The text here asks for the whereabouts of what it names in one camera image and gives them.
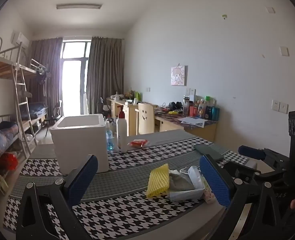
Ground brown curtain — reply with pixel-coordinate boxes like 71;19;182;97
86;36;125;115
30;37;63;117

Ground cartoon wall picture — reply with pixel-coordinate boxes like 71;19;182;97
171;65;187;86

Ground printed papers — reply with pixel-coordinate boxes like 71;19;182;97
180;116;208;127

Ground white foam box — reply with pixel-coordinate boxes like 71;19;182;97
49;114;109;175

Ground black folding chair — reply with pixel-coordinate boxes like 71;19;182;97
44;100;63;137

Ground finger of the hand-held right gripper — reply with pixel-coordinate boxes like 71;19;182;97
223;161;262;184
238;145;288;165

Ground red snack packet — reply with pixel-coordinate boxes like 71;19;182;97
127;139;150;148

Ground pale patterned wrapper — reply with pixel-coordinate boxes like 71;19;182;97
204;182;217;204

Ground houndstooth tablecloth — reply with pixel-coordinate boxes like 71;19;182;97
4;129;258;240

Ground red bag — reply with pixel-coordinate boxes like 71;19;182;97
0;152;18;172

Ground blue spray bottle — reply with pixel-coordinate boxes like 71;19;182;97
105;121;115;154

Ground yellow foam net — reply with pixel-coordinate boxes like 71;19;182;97
146;163;170;197

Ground white pump bottle red cap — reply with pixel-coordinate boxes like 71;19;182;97
116;105;128;153

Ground wooden chair smiley face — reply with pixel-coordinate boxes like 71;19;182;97
135;102;155;135

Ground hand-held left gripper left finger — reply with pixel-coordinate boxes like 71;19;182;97
16;154;98;240

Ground glass balcony door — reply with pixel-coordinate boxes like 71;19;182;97
61;40;91;117

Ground beige rope bundle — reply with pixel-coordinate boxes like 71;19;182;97
0;175;9;195

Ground black trolley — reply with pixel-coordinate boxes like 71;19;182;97
97;97;113;119

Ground clear bottle black lid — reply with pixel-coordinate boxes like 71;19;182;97
183;95;190;117

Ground metal bed ladder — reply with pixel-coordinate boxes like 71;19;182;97
12;42;38;160

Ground white tissue paper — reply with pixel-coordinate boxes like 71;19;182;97
168;187;205;202

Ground grey fluffy cloth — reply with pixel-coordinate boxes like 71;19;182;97
168;169;195;192

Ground wooden desk patterned top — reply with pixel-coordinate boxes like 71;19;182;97
154;106;217;143

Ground dark smartphone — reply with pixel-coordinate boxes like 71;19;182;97
194;144;224;162

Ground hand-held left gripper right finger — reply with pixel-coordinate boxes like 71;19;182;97
199;154;283;240

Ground ceiling lamp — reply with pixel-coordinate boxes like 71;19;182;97
56;3;102;10

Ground dark blue bedding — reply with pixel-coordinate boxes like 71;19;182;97
29;102;49;119

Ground white air conditioner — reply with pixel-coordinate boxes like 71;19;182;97
11;32;29;48

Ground black headphones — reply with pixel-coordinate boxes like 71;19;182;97
168;102;183;112

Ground metal bunk bed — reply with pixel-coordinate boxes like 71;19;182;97
0;29;51;180

